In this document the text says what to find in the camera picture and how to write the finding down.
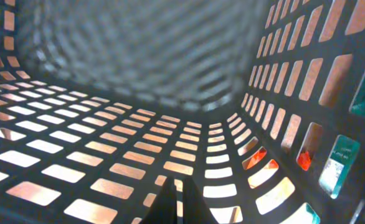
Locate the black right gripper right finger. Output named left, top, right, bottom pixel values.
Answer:
left=182, top=177, right=217, bottom=224

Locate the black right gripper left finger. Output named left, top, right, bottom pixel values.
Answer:
left=140, top=176, right=177, bottom=224

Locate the orange spaghetti pasta pack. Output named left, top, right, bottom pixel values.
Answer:
left=242, top=146, right=313, bottom=172

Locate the grey plastic laundry basket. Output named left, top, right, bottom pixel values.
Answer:
left=0, top=1, right=365, bottom=223

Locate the green Nescafe coffee bag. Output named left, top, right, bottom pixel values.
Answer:
left=278, top=51, right=365, bottom=224

